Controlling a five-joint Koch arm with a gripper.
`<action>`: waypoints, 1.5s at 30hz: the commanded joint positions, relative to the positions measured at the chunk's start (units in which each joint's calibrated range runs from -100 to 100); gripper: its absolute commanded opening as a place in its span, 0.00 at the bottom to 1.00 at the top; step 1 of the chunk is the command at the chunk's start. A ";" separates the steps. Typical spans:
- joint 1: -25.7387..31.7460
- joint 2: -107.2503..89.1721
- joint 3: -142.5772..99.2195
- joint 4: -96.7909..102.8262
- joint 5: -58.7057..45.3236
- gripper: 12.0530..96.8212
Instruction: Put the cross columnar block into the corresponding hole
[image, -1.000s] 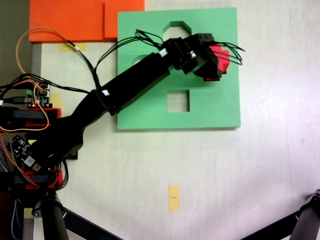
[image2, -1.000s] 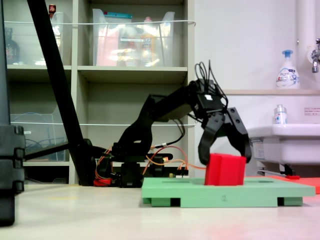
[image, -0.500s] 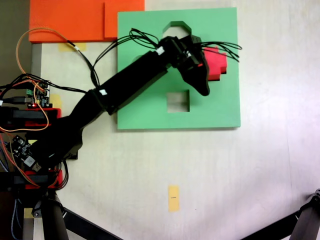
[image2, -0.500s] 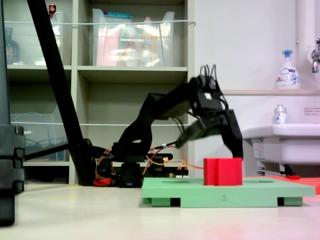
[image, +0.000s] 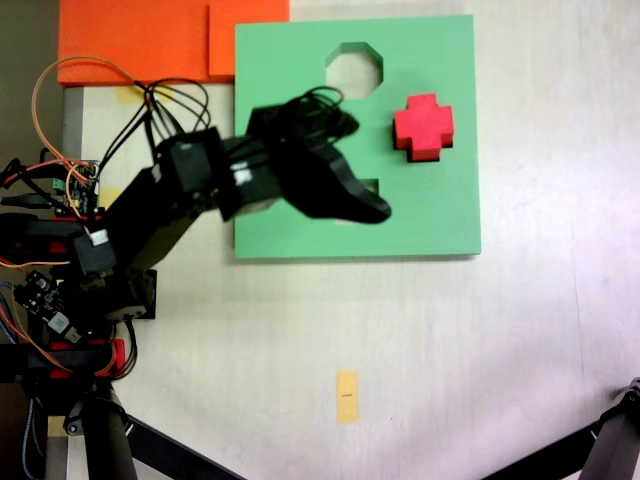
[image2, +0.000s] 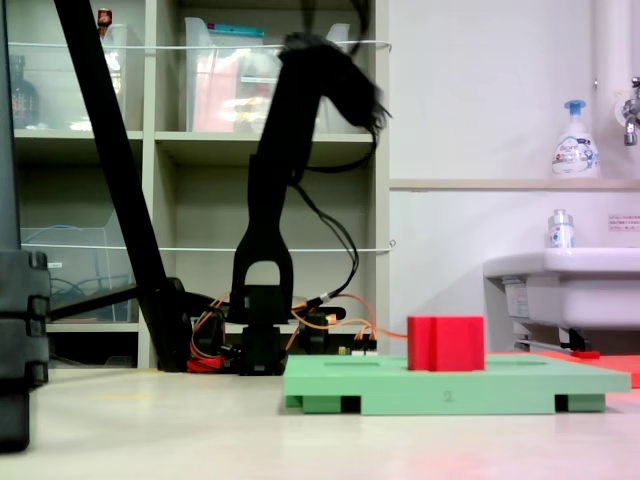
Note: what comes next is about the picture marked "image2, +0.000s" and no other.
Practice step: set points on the white sink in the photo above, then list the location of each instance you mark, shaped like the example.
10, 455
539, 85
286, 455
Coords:
575, 290

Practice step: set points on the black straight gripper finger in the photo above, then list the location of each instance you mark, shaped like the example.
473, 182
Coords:
370, 110

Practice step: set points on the circuit board with connectors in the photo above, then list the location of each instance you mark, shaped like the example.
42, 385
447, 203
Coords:
365, 347

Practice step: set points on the thin black tripod brace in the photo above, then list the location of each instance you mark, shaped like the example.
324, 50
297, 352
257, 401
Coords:
90, 303

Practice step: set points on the pink packaged item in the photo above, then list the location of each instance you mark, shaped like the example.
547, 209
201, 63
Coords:
212, 100

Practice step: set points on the brown bottle red cap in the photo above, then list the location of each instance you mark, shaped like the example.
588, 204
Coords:
104, 20

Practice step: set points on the dark glass bottle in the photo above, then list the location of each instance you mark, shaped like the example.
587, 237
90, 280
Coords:
24, 100

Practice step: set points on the small clear bottle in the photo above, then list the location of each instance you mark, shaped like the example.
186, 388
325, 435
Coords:
560, 232

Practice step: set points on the metal faucet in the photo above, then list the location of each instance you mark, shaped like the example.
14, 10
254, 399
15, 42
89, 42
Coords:
631, 120

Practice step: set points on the red text wall sign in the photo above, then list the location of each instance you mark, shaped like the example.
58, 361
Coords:
625, 222

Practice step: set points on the clear bag blue header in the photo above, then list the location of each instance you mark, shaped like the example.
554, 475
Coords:
235, 31

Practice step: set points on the small red bar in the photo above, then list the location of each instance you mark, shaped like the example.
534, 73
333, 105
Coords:
586, 354

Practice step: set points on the green shape sorting board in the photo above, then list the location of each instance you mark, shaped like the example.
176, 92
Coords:
500, 387

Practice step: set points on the sink sticker label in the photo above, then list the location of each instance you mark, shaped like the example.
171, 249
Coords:
517, 300

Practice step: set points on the red cross columnar block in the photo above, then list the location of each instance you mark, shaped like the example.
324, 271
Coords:
445, 345

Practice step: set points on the beige shelf unit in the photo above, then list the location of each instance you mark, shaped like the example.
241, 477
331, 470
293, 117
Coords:
200, 145

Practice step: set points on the white soap pump bottle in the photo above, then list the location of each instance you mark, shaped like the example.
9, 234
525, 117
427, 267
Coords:
575, 155

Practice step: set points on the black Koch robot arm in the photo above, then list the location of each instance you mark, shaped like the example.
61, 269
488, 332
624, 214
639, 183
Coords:
265, 210

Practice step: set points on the black tripod leg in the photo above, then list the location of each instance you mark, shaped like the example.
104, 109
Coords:
115, 150
20, 325

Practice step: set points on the black sink bracket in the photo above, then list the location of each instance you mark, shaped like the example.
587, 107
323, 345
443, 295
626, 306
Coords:
577, 342

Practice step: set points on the large clear plastic bin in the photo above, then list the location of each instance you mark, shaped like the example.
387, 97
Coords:
250, 65

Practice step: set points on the clear plastic box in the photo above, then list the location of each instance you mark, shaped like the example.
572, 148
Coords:
75, 270

